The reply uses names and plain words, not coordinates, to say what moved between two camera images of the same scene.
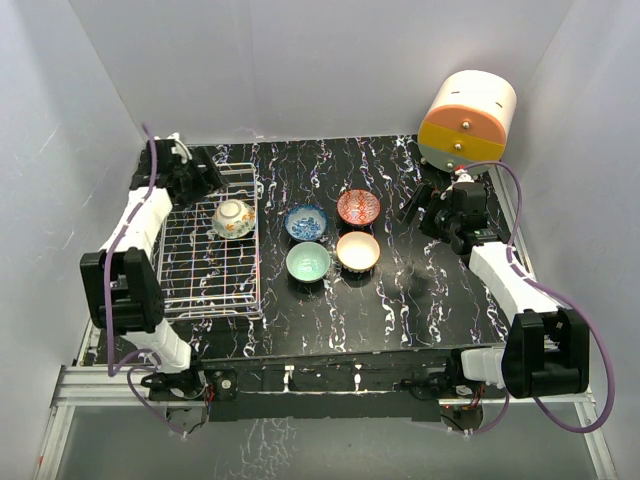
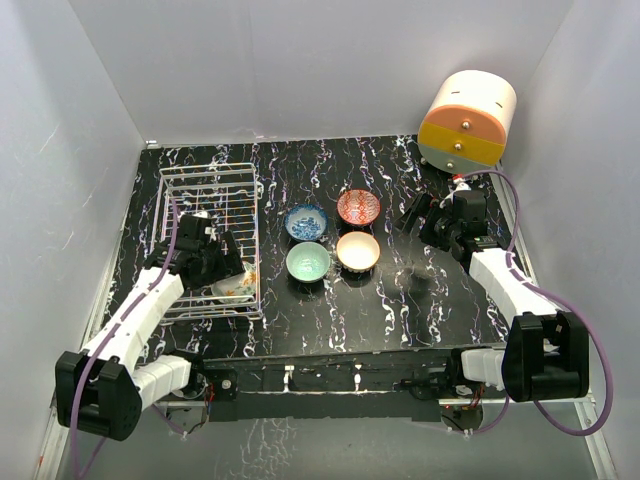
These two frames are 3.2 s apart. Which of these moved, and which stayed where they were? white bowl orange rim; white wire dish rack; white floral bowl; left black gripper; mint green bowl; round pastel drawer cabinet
Moved: left black gripper; white floral bowl
Stayed: white wire dish rack; white bowl orange rim; mint green bowl; round pastel drawer cabinet
